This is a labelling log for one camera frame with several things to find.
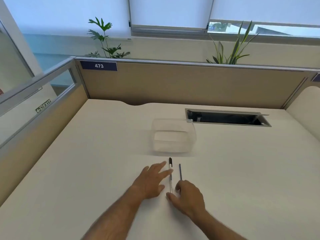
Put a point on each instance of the green exit sign sticker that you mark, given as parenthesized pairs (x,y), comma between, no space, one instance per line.
(43,106)

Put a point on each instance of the broad-leaf green plant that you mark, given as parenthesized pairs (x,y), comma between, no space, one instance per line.
(106,44)

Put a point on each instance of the white rounded neighbouring desk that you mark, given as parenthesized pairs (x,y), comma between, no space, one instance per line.
(306,109)

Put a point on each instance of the person's right thumb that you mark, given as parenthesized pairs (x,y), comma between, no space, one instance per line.
(170,196)

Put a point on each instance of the wide white roller blind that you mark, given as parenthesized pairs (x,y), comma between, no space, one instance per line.
(270,9)
(70,14)

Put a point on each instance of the person's left middle finger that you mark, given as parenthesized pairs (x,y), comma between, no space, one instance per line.
(160,166)

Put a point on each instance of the long-leaf green plant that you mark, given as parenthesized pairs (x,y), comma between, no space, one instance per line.
(233,53)

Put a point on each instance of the beige desk partition panel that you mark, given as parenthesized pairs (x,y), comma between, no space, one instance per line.
(190,84)

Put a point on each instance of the thin blue pencil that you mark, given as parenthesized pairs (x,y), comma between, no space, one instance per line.
(180,171)

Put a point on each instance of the blue number label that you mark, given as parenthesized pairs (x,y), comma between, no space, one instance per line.
(98,65)
(316,77)

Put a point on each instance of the person's right hand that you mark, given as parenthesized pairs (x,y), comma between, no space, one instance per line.
(190,199)

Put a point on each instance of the narrow white roller blind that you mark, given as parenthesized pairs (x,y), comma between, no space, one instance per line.
(170,11)

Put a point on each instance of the person's right forearm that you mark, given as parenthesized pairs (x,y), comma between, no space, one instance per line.
(217,227)

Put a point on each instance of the person's left forearm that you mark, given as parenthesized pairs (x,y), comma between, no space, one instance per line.
(117,214)

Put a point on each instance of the glass-topped side partition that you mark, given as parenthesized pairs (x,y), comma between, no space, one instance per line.
(37,117)

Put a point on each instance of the clear plastic container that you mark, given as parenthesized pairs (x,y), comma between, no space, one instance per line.
(173,137)

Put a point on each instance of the person's left thumb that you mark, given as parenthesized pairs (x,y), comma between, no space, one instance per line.
(160,189)

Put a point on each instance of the person's left hand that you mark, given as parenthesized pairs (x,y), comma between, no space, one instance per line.
(148,182)

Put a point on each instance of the clear pen with black cap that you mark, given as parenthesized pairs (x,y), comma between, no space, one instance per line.
(171,177)

